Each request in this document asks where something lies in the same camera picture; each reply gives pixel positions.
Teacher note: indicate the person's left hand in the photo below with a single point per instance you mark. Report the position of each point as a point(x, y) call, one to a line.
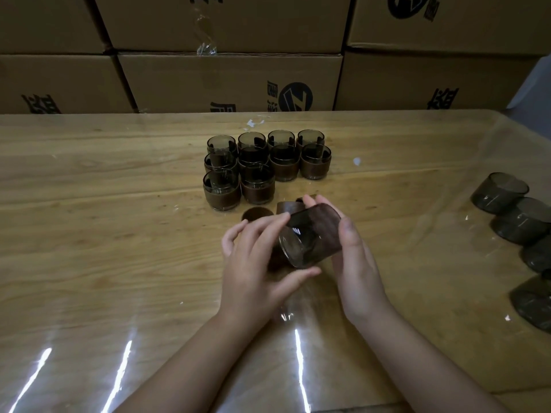
point(249, 288)

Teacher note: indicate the stack of brown cardboard boxes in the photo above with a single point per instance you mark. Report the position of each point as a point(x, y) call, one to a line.
point(232, 81)

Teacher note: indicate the person's right hand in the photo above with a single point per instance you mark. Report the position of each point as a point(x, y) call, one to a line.
point(357, 279)

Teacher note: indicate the pile of brown sleeve rings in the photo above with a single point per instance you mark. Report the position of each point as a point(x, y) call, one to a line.
point(257, 212)

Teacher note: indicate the person's left forearm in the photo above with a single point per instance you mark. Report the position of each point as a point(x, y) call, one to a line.
point(181, 369)

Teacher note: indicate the white paper scrap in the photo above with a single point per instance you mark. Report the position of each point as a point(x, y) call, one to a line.
point(251, 123)

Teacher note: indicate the cluster of smoky glass cups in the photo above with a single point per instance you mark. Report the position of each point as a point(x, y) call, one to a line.
point(499, 193)

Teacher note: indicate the person's right forearm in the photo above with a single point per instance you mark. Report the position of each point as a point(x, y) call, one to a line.
point(422, 369)

